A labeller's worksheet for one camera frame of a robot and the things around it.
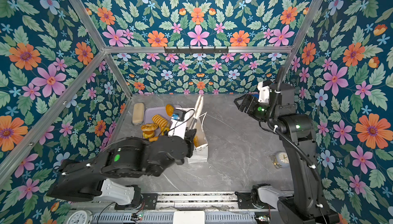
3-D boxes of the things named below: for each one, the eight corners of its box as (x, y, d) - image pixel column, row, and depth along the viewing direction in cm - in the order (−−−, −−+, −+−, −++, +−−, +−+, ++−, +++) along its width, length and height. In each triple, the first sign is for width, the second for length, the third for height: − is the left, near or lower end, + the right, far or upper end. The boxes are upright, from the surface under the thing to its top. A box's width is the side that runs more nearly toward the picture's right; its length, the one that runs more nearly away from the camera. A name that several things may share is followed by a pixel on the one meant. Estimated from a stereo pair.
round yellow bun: (145, 141, 96) (142, 137, 92) (145, 135, 98) (143, 131, 94) (154, 139, 96) (151, 135, 92) (154, 133, 99) (151, 129, 95)
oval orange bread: (165, 116, 107) (164, 113, 104) (167, 107, 112) (166, 104, 109) (173, 116, 107) (172, 113, 104) (174, 107, 112) (173, 104, 109)
